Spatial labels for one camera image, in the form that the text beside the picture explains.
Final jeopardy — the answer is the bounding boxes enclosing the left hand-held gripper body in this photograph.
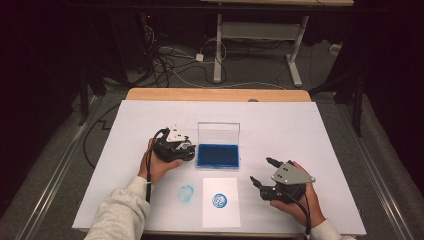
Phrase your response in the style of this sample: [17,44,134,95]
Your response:
[152,124,188,164]

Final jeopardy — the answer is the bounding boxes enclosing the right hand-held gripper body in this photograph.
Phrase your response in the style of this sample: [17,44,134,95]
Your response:
[259,160,317,205]

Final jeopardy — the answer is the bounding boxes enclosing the blue ink pad clear case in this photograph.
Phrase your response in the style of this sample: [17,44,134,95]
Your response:
[195,121,242,172]

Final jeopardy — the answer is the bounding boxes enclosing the person's left hand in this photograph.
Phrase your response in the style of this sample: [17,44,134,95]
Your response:
[138,138,184,185]

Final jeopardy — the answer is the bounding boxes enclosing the person's right hand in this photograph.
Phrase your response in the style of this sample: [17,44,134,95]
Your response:
[269,161,326,228]

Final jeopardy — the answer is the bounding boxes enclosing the white table cover sheet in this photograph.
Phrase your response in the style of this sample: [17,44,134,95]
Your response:
[71,99,368,237]

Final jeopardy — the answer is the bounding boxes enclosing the white paper sheet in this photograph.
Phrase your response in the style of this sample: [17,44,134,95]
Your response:
[201,177,242,230]

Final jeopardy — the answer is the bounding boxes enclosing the black metal stand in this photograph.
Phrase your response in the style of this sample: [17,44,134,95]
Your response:
[78,66,108,127]
[308,71,366,138]

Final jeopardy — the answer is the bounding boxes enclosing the white-framed desk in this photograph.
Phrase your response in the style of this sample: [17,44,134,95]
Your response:
[199,0,355,88]

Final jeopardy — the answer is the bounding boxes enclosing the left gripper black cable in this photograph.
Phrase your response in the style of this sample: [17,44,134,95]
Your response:
[144,128,171,204]

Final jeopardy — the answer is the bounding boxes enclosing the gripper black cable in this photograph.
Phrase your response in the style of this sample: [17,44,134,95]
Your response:
[283,189,313,236]
[144,128,171,204]

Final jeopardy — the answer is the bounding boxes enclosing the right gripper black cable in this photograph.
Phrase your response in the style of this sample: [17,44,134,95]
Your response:
[283,189,313,236]

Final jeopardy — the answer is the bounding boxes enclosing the tangle of floor cables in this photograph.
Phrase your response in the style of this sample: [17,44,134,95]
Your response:
[143,23,231,88]

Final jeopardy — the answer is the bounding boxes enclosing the black floor cable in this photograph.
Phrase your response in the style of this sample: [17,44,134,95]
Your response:
[82,103,121,169]

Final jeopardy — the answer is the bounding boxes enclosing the metal floor rail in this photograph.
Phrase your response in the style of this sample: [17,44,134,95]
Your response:
[19,96,104,240]
[336,103,414,240]

